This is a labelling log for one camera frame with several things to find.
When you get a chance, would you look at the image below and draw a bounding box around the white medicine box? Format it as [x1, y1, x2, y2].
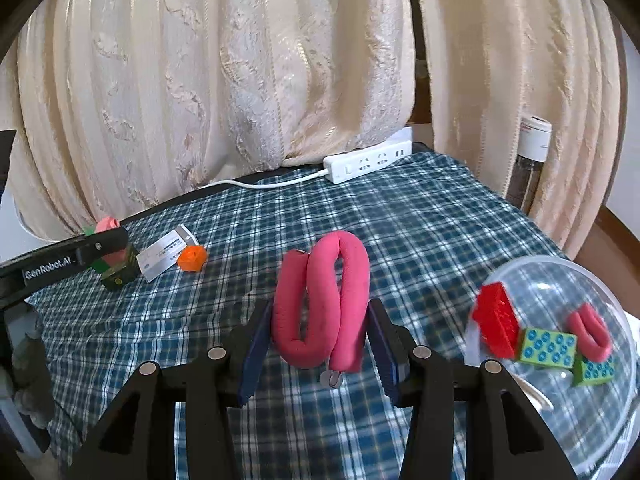
[136, 226, 198, 282]

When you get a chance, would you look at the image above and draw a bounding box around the clear bottle with white lid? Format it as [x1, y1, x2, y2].
[505, 115, 553, 211]

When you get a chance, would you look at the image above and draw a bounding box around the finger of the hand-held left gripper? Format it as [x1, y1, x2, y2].
[75, 226, 130, 265]

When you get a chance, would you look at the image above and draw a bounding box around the dark green box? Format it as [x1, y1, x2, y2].
[100, 242, 142, 289]

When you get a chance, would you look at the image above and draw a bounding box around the white cup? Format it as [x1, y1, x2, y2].
[515, 377, 553, 411]

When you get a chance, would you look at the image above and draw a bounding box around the orange hexagonal block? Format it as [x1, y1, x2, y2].
[177, 245, 208, 273]

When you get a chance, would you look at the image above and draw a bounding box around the narrow cream patterned curtain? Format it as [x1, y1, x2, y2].
[410, 0, 628, 261]

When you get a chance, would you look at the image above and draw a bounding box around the clear plastic bowl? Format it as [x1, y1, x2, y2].
[462, 255, 628, 478]

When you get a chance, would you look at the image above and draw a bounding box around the green brick with blue studs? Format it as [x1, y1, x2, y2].
[570, 352, 617, 387]
[517, 327, 578, 371]

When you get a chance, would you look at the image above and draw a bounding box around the red building brick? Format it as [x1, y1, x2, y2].
[471, 282, 521, 359]

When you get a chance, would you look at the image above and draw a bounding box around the pink foam curler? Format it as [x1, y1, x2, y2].
[271, 230, 371, 388]
[566, 304, 612, 361]

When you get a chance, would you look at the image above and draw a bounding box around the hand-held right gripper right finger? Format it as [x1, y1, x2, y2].
[368, 298, 571, 480]

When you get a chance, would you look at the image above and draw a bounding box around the blue plaid blanket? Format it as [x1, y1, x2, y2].
[22, 152, 601, 480]

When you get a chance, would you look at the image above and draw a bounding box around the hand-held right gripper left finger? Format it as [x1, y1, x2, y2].
[70, 300, 273, 480]

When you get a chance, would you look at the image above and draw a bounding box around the white power strip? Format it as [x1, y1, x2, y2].
[322, 141, 413, 184]

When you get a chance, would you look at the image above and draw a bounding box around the wide cream patterned curtain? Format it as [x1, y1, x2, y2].
[7, 0, 417, 238]

